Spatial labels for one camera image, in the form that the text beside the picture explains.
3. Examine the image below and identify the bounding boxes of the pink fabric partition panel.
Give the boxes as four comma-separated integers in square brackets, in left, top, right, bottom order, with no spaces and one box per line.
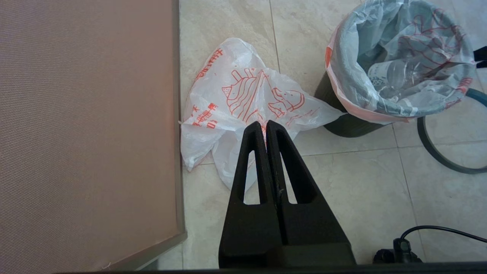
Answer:
[0,0,188,274]

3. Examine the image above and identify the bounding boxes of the clear plastic bottle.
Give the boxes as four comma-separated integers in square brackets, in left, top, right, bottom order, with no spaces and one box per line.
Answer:
[367,59,423,92]

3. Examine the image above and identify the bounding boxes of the red-printed trash bag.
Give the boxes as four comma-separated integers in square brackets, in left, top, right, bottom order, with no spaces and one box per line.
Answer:
[325,0,476,125]

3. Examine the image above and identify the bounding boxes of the white red-printed plastic bag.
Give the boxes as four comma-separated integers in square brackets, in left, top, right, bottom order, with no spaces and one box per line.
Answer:
[180,37,345,191]

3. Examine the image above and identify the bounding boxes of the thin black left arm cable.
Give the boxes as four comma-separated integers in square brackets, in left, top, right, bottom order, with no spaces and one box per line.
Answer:
[373,225,487,264]

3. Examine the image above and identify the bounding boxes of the grey bin rim ring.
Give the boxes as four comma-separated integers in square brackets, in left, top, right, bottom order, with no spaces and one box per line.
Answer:
[417,88,487,175]

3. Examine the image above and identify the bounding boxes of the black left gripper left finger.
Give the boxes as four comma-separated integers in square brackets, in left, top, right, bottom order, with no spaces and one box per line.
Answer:
[219,121,282,268]

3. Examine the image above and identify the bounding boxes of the black trash bin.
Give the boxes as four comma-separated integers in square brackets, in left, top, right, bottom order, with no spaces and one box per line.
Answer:
[314,70,396,138]

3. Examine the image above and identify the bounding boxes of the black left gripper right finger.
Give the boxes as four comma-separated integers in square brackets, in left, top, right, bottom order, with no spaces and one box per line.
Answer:
[266,120,356,267]

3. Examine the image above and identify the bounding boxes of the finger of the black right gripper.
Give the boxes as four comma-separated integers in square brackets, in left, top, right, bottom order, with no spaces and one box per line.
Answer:
[474,46,487,69]

